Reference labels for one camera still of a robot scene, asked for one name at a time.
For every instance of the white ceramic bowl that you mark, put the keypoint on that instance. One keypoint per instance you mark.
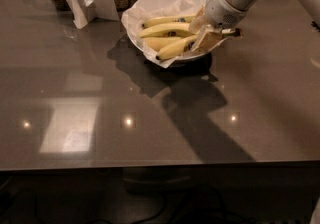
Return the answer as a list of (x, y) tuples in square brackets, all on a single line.
[(143, 10)]

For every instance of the white paper bowl liner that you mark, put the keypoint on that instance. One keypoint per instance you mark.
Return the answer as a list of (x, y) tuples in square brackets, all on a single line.
[(133, 18)]

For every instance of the lower short yellow banana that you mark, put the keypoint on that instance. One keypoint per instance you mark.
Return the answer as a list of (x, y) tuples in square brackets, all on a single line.
[(156, 43)]

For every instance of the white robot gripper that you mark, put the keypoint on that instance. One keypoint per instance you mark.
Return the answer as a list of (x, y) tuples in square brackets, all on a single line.
[(219, 12)]

